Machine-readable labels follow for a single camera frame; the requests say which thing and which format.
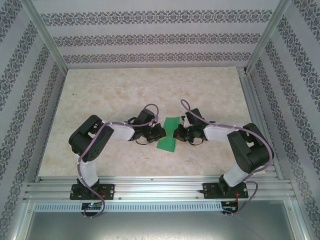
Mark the aluminium side rail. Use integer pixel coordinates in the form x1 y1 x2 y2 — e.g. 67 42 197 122
237 67 285 180

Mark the grey metal sheet tray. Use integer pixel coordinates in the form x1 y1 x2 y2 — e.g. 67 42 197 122
9 212 308 240

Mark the aluminium mounting rail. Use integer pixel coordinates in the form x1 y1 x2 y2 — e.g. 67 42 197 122
23 176 297 202

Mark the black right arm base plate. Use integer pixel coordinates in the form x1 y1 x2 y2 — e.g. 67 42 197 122
202 182 249 200

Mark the green paper sheet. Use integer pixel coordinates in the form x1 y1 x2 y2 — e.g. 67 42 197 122
156 116 182 153

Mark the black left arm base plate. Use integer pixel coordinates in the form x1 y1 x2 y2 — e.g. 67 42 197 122
70 183 116 201

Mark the aluminium frame post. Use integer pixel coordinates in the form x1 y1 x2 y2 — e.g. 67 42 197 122
244 0 293 75
21 0 70 73

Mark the left circuit board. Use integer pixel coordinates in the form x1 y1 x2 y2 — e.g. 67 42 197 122
81 202 104 210

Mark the slotted grey cable duct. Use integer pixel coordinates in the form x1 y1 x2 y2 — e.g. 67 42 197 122
33 201 223 213

